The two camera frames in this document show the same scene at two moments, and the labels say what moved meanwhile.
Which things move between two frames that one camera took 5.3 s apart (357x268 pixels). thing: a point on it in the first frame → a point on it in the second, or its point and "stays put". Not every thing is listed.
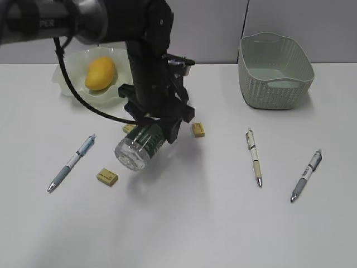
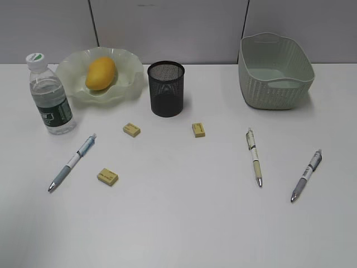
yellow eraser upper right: (198, 130) stays put
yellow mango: (100, 73) stays put
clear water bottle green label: (134, 151) → (49, 93)
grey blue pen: (312, 165) stays put
